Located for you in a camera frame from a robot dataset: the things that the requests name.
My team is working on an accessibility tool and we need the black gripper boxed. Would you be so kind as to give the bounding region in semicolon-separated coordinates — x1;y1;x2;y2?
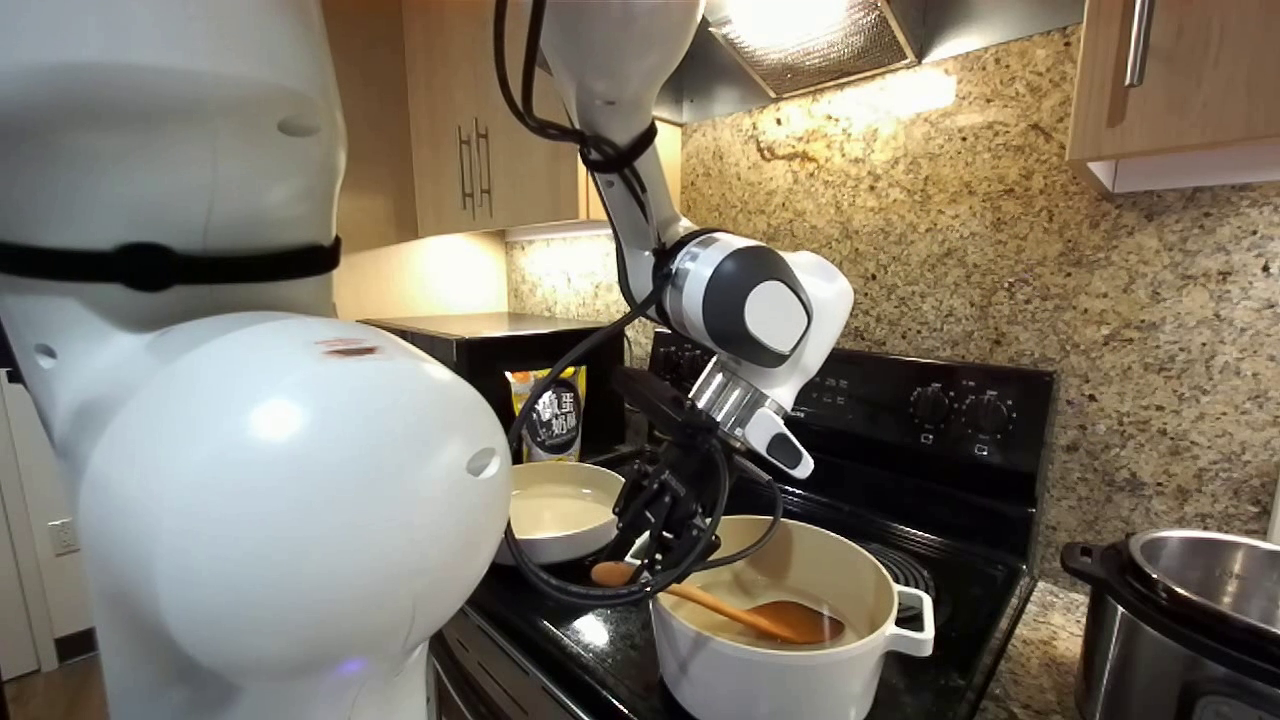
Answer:
611;404;736;578

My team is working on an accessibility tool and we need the wooden spoon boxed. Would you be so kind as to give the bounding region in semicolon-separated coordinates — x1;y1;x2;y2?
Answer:
588;555;853;653

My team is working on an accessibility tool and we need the white enamel pot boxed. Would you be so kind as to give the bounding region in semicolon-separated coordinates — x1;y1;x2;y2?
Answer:
648;512;938;720

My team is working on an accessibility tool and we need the cream shallow bowl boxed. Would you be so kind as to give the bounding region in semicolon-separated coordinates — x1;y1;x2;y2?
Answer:
498;456;633;572

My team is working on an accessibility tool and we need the yellow black snack bag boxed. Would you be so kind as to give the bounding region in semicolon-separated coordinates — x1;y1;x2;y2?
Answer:
503;363;593;462

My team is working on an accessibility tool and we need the black microwave oven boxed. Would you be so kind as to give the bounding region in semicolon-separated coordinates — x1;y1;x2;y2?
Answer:
365;312;633;462

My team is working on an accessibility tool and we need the black electric stove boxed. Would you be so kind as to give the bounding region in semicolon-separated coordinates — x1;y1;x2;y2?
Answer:
433;326;1060;720

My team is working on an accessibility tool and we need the steel range hood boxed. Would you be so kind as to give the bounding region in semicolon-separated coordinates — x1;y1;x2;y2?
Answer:
650;0;1089;131

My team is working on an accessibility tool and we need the black steel pressure cooker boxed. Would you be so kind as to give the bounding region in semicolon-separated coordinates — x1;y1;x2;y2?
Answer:
1060;525;1280;720

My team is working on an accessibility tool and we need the black strap around arm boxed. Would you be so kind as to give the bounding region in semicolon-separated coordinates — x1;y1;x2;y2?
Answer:
574;121;664;177
0;234;343;294

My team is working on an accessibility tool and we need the metal cabinet handle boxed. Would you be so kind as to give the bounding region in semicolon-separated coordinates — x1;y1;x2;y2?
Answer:
1118;0;1158;93
456;116;476;225
476;116;498;225

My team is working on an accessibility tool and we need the wooden wall cabinet with two handles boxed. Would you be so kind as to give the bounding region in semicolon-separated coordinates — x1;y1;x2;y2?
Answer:
314;0;687;254

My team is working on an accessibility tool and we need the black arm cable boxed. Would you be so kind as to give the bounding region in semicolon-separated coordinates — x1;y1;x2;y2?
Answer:
489;0;793;610

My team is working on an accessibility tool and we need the wooden wall cabinet beside hood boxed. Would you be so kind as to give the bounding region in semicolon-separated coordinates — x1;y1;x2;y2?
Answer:
1068;0;1280;196

